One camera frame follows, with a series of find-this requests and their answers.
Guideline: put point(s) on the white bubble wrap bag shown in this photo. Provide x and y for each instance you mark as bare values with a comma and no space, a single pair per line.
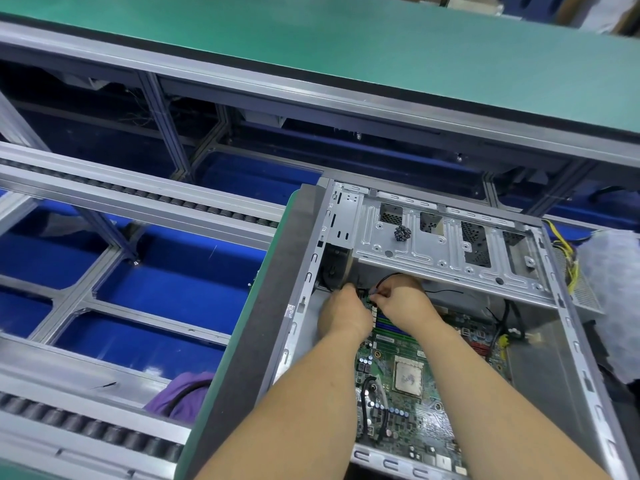
615,295

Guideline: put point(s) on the small purple object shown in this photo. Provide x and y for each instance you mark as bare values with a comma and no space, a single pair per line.
180,395

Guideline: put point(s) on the aluminium roller conveyor rail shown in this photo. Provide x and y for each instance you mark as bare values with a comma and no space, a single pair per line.
130,195

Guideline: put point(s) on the person's left forearm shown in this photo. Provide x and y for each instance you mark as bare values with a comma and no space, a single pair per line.
290,415

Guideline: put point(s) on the person's right hand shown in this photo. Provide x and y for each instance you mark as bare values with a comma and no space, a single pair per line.
405,303

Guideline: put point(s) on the green motherboard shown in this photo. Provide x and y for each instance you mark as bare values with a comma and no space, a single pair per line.
420,395

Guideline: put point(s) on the person's left hand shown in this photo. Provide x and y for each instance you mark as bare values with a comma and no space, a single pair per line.
345,313

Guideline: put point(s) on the grey power supply unit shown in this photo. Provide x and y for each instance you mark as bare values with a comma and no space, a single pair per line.
570,260

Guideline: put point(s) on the black and silver computer case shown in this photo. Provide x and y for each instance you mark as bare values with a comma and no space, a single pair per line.
440,240

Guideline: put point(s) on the green conveyor belt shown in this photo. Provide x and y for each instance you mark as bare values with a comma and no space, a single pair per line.
400,45

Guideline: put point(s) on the person's right forearm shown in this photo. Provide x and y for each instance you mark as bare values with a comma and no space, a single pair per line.
500,415

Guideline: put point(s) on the small gold CPU chip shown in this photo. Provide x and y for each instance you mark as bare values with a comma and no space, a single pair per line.
408,375

